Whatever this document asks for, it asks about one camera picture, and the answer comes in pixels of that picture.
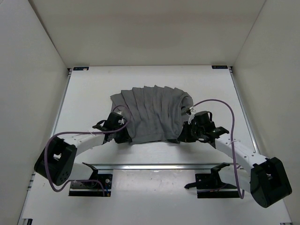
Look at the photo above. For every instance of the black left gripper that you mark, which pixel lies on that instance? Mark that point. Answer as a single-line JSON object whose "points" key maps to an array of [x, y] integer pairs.
{"points": [[125, 138]]}

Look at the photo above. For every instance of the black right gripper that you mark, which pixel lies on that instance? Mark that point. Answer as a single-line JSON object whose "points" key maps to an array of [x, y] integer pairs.
{"points": [[184, 136]]}

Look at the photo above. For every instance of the grey pleated skirt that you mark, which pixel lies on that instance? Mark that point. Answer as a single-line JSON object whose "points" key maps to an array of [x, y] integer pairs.
{"points": [[155, 113]]}

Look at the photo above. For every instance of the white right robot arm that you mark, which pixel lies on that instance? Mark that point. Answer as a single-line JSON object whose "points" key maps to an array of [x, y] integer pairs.
{"points": [[264, 178]]}

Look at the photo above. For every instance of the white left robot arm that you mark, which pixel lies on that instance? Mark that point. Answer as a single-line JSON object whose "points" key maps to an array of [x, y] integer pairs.
{"points": [[57, 161]]}

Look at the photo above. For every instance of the blue right corner label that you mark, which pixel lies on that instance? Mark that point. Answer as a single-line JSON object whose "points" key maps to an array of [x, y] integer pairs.
{"points": [[219, 67]]}

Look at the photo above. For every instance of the blue corner label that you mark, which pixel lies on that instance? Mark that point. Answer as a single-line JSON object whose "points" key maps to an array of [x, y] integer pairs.
{"points": [[80, 68], [219, 67]]}

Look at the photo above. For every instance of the blue left corner label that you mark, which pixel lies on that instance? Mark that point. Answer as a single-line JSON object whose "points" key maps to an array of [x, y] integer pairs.
{"points": [[80, 68]]}

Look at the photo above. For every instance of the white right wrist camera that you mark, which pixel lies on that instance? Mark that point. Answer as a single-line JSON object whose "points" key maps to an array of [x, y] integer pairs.
{"points": [[191, 112]]}

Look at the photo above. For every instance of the aluminium front rail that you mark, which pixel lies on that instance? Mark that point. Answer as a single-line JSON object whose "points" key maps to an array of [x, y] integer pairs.
{"points": [[154, 166]]}

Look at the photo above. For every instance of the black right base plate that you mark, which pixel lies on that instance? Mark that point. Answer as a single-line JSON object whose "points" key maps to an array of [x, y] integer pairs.
{"points": [[207, 187]]}

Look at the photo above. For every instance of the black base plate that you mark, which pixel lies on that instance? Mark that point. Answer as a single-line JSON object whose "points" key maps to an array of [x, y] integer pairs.
{"points": [[207, 187], [93, 189]]}

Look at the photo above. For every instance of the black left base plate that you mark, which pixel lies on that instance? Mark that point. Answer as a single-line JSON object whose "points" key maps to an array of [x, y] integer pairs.
{"points": [[93, 189]]}

